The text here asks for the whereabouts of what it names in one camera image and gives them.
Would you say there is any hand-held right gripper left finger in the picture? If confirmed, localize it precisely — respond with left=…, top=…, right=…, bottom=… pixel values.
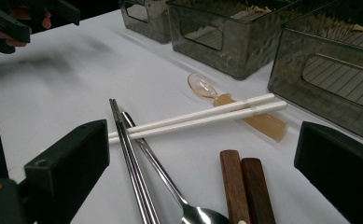
left=23, top=119, right=110, bottom=224

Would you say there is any smoky transparent plastic bin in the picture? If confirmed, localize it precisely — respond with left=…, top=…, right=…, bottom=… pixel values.
left=267, top=0, right=363, bottom=146
left=165, top=0, right=336, bottom=80
left=119, top=0, right=173, bottom=45

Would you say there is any metal spoon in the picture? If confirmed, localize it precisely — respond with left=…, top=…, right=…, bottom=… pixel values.
left=121, top=111, right=232, bottom=224

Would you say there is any white table cover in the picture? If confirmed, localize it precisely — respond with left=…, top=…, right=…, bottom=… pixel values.
left=0, top=8, right=363, bottom=224

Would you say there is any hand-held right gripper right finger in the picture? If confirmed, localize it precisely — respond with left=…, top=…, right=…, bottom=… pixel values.
left=294, top=120, right=363, bottom=224

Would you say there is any metal chopstick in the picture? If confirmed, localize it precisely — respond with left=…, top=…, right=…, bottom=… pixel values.
left=111, top=98, right=162, bottom=224
left=108, top=98, right=155, bottom=224

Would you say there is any white chopstick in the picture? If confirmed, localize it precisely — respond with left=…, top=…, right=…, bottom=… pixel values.
left=108, top=100, right=288, bottom=145
left=108, top=92, right=276, bottom=139

